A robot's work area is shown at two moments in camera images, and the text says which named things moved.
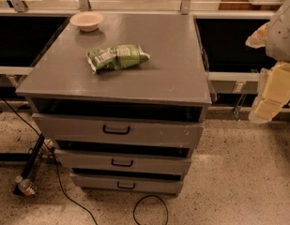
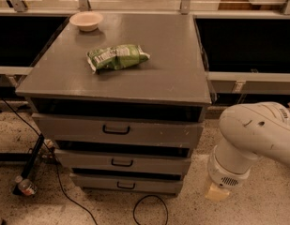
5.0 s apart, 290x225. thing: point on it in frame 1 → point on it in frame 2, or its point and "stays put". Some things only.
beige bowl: [86, 21] stays put
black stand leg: [28, 167] stays put
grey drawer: [125, 158] stays put
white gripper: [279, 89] → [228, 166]
